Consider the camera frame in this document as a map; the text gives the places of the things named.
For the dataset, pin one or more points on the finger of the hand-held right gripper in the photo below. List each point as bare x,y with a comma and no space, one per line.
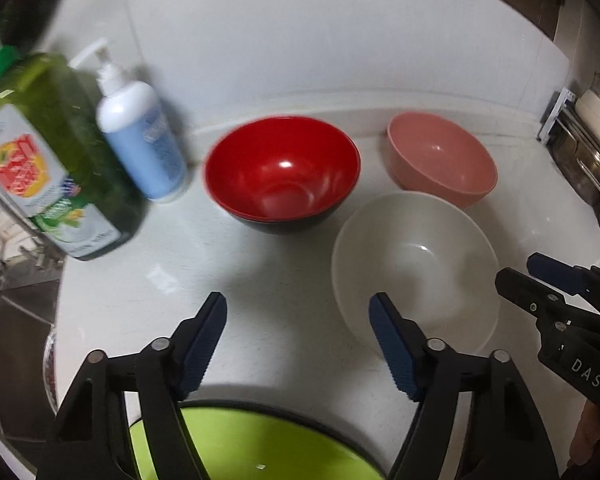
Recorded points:
525,292
555,272

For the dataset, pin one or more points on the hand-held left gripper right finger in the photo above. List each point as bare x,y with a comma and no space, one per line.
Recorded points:
395,355

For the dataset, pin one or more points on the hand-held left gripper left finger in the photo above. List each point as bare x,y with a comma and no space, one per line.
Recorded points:
202,350

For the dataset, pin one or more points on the white bowl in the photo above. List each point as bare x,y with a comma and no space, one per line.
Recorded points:
415,260

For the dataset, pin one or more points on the green plate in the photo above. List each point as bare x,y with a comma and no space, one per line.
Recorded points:
280,445

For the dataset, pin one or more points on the pink bowl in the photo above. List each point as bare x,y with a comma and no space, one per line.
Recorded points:
440,160

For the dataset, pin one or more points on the red and black bowl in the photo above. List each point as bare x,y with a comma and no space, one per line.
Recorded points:
280,170

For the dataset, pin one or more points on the person's right hand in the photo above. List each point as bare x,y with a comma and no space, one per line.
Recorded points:
587,435

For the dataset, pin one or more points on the steel sink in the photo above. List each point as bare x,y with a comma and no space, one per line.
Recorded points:
20,320

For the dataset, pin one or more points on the white pump bottle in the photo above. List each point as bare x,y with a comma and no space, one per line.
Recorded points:
140,150

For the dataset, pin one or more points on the green dish soap bottle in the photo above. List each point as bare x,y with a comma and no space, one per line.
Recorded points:
55,160

